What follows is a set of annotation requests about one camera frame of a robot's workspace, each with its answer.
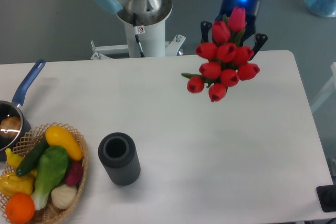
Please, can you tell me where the blue handled saucepan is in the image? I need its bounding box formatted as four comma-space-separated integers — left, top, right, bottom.
1, 59, 46, 162

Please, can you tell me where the brown bread roll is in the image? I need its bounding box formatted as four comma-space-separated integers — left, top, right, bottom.
1, 116, 21, 140

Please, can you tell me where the green cucumber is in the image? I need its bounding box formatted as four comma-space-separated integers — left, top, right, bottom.
16, 138, 49, 177

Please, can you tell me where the dark grey ribbed vase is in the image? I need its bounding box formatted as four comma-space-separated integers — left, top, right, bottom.
98, 132, 141, 186

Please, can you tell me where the white garlic bulb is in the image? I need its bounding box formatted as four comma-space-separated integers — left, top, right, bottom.
51, 184, 77, 209

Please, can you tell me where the yellow squash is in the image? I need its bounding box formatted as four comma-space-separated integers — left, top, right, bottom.
45, 125, 83, 161

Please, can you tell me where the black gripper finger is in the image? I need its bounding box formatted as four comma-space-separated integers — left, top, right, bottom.
249, 33, 268, 60
200, 20, 212, 42

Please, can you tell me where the red tulip bouquet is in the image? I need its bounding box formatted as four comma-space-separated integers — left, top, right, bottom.
181, 7, 260, 102

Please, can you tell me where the orange fruit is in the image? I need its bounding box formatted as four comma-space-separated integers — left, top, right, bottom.
5, 193, 35, 223

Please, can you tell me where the yellow banana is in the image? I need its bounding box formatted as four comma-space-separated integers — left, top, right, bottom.
4, 148, 37, 178

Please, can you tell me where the white frame at right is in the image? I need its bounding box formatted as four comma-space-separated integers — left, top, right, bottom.
310, 62, 335, 113

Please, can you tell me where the black device at edge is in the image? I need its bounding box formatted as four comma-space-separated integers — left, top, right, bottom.
316, 185, 336, 212

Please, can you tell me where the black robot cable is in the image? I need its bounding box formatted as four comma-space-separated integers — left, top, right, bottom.
132, 13, 145, 58

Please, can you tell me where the green bok choy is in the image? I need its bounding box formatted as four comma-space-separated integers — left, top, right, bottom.
31, 146, 70, 211

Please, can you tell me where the yellow bell pepper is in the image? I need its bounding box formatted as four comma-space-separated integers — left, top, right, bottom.
1, 172, 35, 198

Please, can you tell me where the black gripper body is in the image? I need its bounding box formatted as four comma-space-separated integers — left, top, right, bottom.
215, 0, 260, 41

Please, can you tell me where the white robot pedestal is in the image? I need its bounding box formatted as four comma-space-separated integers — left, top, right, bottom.
90, 19, 186, 60

